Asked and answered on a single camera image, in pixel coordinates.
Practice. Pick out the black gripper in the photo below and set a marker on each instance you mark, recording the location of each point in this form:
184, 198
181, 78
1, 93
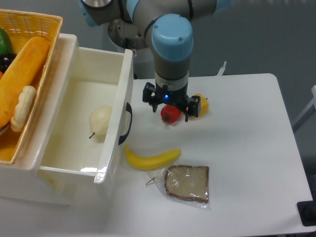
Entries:
169, 92

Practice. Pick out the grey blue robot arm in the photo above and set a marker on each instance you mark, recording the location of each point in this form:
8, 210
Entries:
165, 26

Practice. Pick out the white open top drawer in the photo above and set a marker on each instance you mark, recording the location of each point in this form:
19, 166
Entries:
97, 78

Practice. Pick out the white drawer cabinet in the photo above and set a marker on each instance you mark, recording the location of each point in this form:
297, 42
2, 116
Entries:
24, 180

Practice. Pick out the red bell pepper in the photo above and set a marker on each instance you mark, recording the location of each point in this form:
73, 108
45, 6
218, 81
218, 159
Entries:
170, 114

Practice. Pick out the yellow bell pepper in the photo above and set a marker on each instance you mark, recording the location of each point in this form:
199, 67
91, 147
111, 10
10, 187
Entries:
203, 106

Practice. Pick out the yellow banana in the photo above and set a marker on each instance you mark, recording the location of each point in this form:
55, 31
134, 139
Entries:
152, 162

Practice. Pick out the pale white pear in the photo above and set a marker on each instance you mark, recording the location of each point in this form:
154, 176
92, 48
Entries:
99, 120

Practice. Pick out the bread slice in plastic bag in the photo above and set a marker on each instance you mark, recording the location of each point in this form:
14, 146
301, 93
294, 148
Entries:
187, 184

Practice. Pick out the white twisted bread piece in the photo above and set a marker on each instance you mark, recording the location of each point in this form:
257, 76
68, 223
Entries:
22, 109

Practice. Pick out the orange baguette loaf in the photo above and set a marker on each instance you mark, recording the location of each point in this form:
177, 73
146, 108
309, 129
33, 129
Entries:
21, 73

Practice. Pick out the black object at table edge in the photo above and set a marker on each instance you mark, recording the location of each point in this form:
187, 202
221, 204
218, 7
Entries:
307, 212

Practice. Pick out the yellow wicker basket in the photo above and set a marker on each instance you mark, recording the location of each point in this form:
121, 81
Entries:
21, 26

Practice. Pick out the dark purple grapes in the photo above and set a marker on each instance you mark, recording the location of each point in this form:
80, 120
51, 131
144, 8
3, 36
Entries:
5, 60

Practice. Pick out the green pepper in basket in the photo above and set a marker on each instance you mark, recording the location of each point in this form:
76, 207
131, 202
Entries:
5, 42

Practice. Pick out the dark blue drawer handle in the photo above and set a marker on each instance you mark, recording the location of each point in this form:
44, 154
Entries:
127, 123

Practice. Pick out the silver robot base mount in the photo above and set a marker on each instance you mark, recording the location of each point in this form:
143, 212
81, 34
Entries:
126, 35

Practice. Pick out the white chair frame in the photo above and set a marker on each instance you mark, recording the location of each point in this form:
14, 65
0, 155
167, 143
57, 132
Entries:
306, 112

